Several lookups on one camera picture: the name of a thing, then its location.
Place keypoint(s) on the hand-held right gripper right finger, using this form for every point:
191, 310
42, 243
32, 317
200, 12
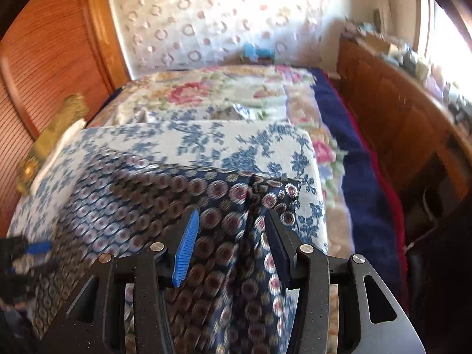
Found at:
280, 254

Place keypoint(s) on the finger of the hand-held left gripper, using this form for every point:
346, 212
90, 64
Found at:
40, 247
44, 265

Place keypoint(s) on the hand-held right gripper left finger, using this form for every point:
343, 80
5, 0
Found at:
186, 250

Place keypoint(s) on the circle-patterned garment with blue trim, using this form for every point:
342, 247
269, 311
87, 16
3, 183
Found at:
147, 199

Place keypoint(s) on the blue floral white sheet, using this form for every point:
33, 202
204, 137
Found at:
239, 147

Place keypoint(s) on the green gold pillow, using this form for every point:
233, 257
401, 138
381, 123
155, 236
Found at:
55, 132

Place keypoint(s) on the navy blue blanket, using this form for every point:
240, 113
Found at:
354, 162

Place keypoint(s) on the pink floral bedspread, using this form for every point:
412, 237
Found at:
191, 92

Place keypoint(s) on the wooden dresser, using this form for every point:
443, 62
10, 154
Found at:
387, 110

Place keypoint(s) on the wooden louvered wardrobe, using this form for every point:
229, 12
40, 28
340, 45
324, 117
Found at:
48, 62

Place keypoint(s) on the blue toy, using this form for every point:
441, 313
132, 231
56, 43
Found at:
258, 52

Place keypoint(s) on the cardboard box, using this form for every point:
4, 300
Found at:
377, 43

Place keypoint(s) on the pile of dresser clutter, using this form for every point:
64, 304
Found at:
420, 62

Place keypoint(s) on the bright window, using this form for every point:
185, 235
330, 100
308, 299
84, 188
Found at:
446, 40

